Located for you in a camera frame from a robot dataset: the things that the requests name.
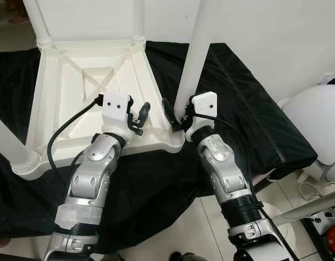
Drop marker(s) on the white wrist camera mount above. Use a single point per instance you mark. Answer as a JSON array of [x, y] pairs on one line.
[[116, 106], [203, 103]]

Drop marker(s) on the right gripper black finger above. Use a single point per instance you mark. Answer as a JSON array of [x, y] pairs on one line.
[[169, 112]]

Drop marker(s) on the white round stand base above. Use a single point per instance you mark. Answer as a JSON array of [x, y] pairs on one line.
[[277, 220]]

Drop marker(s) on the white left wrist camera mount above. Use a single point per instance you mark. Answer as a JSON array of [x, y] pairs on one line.
[[116, 106]]

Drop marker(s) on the white power strip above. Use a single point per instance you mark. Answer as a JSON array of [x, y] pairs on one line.
[[322, 217]]

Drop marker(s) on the white plastic table leg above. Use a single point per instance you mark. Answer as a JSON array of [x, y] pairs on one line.
[[138, 19], [10, 144], [197, 49], [37, 19]]

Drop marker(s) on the white rounded appliance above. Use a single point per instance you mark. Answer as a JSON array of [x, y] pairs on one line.
[[314, 119]]

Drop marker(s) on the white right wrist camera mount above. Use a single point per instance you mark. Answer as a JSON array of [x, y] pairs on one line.
[[203, 103]]

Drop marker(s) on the white plastic children table top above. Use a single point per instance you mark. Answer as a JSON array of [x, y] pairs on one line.
[[64, 81]]

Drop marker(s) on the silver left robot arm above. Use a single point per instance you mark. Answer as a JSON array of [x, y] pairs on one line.
[[91, 179]]

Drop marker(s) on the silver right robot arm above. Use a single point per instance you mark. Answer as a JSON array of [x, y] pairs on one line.
[[224, 168]]

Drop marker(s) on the black cloth table cover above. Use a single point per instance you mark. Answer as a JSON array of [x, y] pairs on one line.
[[254, 109]]

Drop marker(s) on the dark right robot foot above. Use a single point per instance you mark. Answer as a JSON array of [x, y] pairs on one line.
[[186, 256]]

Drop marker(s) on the black floor rail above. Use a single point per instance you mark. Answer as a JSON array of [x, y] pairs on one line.
[[314, 239]]

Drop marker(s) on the pink fabric under cloth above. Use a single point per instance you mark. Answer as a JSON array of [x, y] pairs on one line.
[[260, 177]]

